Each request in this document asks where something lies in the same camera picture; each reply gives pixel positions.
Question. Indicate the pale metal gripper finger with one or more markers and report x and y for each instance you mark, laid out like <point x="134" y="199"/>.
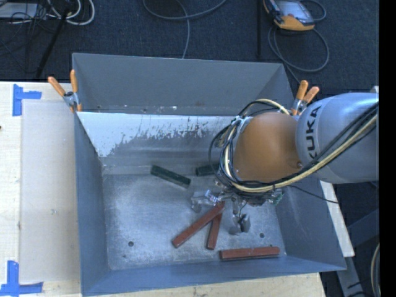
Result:
<point x="202" y="199"/>
<point x="244" y="223"/>

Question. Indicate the red-brown flat block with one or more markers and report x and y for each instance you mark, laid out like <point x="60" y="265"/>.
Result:
<point x="214" y="232"/>
<point x="249" y="253"/>
<point x="196" y="226"/>

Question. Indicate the dark green flat block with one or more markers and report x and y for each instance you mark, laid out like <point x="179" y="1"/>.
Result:
<point x="205" y="169"/>
<point x="170" y="176"/>

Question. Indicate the grey metal bin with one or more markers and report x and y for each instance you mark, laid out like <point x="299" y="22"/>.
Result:
<point x="154" y="215"/>

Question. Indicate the pale flat board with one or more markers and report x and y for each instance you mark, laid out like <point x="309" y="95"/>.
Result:
<point x="46" y="181"/>

